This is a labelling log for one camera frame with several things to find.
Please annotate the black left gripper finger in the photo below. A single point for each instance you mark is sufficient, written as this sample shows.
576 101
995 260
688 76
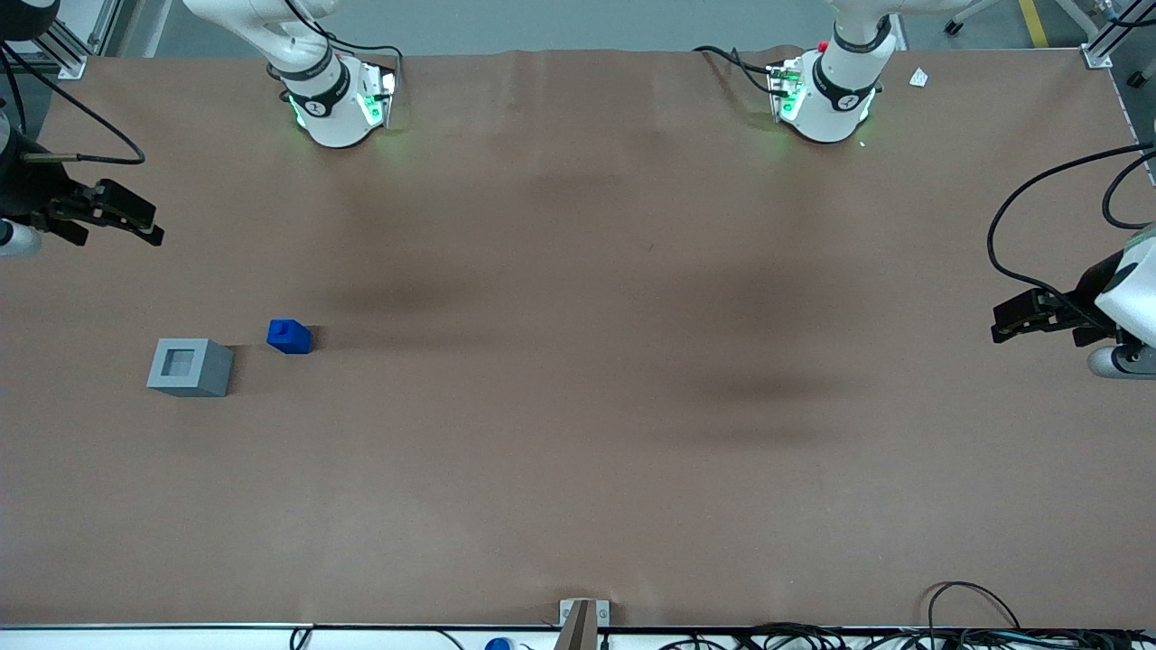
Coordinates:
1020 309
1016 332

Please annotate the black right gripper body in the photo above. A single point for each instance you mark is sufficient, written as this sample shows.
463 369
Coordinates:
27 191

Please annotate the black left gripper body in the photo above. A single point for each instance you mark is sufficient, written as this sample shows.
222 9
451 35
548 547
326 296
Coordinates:
1089 295

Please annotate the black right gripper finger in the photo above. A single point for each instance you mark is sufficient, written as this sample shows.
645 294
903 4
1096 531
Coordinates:
126 206
152 236

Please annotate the blue plastic part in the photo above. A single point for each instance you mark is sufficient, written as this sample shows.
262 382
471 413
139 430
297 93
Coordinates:
289 337

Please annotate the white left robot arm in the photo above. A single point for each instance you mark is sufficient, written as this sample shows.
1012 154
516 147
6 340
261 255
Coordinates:
835 99

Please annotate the gray square base block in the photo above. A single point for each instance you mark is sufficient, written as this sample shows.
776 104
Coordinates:
203 375

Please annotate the white paper scrap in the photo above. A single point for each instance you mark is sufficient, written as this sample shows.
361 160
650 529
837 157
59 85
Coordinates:
918 78

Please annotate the brown table cover sheet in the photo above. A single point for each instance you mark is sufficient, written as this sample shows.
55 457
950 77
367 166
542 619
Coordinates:
578 406

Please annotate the blue round cap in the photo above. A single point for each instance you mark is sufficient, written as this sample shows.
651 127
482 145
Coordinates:
498 645

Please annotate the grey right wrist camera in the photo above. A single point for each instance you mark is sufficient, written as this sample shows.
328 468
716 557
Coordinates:
16 239

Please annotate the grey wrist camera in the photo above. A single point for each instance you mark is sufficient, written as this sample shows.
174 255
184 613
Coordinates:
16 239
1120 361

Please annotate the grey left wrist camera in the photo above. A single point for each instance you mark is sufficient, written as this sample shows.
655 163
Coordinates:
1120 361

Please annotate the aluminium frame profile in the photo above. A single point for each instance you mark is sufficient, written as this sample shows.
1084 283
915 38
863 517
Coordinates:
1097 50
63 50

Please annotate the white table edge rail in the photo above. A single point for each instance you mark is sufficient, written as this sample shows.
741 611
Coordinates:
181 637

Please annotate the metal bracket plate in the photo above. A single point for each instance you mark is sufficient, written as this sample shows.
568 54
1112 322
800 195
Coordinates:
567 609

